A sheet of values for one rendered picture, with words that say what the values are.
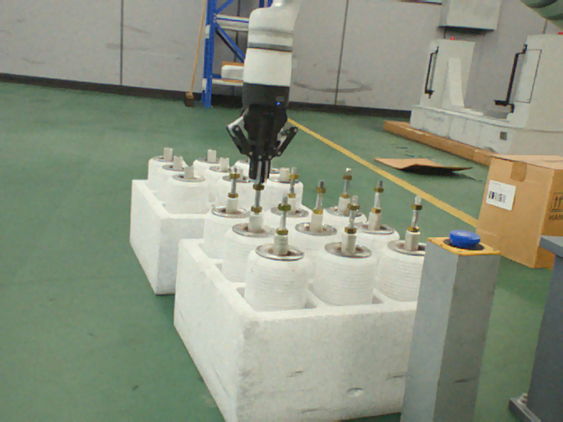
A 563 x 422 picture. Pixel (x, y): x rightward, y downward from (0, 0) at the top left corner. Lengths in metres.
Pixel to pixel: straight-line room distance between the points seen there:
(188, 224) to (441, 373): 0.70
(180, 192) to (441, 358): 0.74
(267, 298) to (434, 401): 0.27
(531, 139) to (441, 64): 1.46
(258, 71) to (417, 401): 0.54
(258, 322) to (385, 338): 0.22
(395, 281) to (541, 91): 3.19
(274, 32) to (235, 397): 0.54
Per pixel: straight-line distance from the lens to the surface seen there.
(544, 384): 1.11
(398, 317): 0.99
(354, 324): 0.95
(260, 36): 0.98
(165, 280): 1.42
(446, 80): 5.36
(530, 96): 4.12
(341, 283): 0.96
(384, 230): 1.14
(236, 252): 1.02
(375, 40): 7.48
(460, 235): 0.87
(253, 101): 0.98
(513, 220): 2.06
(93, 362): 1.15
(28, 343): 1.23
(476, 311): 0.89
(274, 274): 0.90
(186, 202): 1.40
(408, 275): 1.02
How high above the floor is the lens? 0.53
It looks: 14 degrees down
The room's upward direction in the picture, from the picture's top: 6 degrees clockwise
